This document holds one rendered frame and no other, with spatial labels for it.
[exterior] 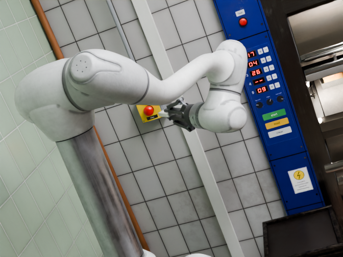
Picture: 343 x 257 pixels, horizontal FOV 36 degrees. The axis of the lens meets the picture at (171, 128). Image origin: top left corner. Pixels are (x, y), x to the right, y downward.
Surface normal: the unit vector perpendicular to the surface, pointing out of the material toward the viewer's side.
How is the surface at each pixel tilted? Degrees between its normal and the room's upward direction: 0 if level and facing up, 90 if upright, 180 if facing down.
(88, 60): 58
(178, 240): 90
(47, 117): 93
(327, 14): 70
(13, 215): 90
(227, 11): 90
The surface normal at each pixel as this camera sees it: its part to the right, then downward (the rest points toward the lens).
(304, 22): -0.27, 0.04
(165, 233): -0.16, 0.36
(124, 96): 0.42, 0.80
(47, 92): -0.43, 0.19
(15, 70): 0.92, -0.28
